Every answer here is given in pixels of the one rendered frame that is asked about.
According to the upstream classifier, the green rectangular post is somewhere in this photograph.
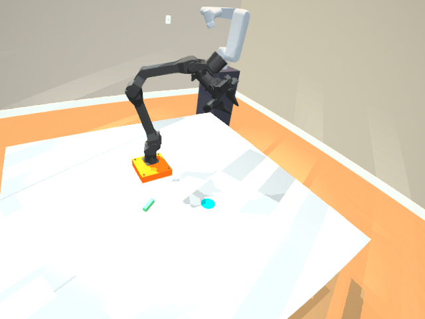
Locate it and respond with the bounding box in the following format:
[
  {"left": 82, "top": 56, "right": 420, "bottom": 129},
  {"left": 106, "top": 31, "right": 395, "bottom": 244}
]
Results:
[{"left": 142, "top": 198, "right": 155, "bottom": 212}]

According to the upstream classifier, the cyan circle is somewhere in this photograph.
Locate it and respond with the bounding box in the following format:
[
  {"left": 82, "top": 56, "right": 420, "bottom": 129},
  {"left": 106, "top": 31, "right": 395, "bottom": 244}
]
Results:
[{"left": 201, "top": 199, "right": 215, "bottom": 209}]

